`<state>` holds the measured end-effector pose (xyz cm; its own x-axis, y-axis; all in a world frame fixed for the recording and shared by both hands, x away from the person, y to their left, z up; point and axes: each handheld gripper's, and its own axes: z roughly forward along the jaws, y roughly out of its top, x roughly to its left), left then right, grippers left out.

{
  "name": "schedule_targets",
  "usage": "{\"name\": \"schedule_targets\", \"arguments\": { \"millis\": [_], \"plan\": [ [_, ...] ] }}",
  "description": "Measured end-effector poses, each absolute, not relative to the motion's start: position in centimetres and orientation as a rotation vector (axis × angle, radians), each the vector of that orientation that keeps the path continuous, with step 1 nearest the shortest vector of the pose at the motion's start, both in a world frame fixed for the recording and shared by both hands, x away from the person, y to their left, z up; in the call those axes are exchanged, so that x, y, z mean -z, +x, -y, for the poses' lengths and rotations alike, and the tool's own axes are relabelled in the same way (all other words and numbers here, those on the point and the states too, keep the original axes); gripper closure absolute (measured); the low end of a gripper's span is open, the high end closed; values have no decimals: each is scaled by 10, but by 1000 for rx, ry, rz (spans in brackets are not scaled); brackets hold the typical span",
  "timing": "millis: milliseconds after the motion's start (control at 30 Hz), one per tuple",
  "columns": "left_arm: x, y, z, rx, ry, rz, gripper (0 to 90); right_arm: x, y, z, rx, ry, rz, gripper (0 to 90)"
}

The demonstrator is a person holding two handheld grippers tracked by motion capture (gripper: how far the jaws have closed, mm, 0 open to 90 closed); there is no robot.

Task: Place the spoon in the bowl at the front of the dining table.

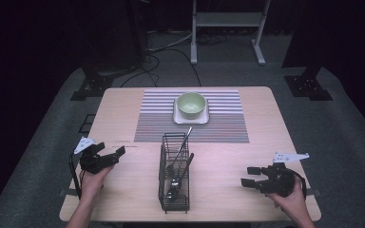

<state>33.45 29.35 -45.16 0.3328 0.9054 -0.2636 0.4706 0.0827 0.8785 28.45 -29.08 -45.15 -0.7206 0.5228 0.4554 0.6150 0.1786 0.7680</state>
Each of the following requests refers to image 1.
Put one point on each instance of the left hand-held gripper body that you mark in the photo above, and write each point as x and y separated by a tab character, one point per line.
92	163

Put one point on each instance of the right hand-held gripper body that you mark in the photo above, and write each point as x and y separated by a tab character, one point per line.
278	183

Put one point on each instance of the green bowl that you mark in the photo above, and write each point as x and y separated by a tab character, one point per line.
187	106

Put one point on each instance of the person's left hand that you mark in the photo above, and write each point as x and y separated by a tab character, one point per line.
92	185

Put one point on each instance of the person's right hand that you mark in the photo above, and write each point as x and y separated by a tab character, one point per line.
293	204

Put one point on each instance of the grey tape strip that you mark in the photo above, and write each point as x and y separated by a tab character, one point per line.
65	192
314	192

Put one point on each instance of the striped placemat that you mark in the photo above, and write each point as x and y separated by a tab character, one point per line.
221	126

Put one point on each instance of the black stand base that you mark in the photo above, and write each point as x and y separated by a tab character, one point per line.
307	87
92	86

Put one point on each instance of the short shiny spoon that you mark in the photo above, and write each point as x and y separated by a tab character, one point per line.
175	183

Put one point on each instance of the white square plate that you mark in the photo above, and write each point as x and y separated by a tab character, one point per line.
203	120

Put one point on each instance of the white metal stand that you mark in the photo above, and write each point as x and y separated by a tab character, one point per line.
228	19

